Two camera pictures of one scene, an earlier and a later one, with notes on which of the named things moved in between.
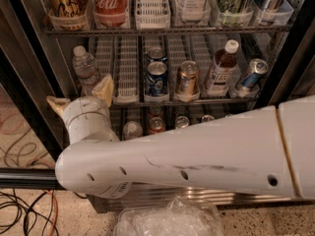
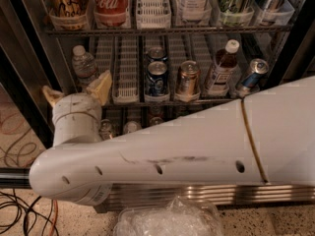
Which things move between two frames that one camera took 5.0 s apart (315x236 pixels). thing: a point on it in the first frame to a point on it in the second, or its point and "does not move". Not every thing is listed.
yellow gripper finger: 58,104 to 51,95
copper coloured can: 188,78 does not move
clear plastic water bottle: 86,68 does not move
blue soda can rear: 157,54 does not move
